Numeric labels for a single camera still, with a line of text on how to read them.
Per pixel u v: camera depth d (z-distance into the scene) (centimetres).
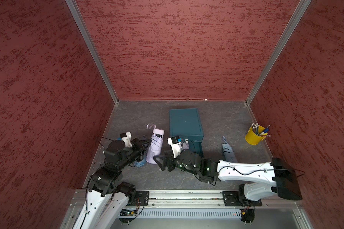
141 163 82
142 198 71
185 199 76
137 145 58
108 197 45
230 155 87
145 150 60
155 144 67
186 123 79
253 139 90
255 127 85
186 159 50
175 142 60
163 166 58
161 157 64
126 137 63
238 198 66
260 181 44
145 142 65
